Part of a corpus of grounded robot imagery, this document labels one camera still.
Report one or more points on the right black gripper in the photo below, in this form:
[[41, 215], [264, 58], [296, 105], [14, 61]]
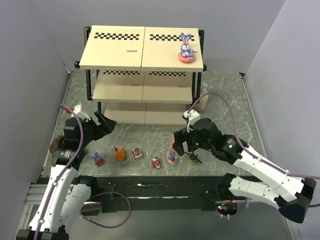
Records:
[[186, 138]]

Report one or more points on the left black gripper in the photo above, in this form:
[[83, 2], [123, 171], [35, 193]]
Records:
[[94, 127]]

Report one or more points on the purple bunny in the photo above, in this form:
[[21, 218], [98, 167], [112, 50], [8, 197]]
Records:
[[171, 156], [98, 160], [186, 54]]

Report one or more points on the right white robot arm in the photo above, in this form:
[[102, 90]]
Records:
[[290, 194]]

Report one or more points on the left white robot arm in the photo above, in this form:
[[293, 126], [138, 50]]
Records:
[[66, 192]]

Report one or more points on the beige three-tier shelf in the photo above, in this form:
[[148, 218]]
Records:
[[134, 74]]

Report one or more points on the pink strawberry tart toy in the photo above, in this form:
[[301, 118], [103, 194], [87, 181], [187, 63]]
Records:
[[172, 144]]

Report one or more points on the black dragon toy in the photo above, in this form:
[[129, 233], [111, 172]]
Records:
[[193, 158]]

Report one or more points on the orange fox toy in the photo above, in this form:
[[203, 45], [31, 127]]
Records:
[[120, 154]]

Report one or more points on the cream pump bottle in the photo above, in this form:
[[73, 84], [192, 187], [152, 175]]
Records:
[[204, 98]]

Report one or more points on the strawberry cake slice toy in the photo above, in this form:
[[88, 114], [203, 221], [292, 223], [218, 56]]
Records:
[[137, 153]]

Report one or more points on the green and brown plush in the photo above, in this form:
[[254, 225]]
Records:
[[55, 146]]

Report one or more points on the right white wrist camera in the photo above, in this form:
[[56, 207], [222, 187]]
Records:
[[191, 117]]

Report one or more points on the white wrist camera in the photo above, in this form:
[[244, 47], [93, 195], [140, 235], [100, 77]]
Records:
[[81, 114], [191, 117]]

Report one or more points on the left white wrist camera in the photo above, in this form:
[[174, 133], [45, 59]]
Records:
[[81, 114]]

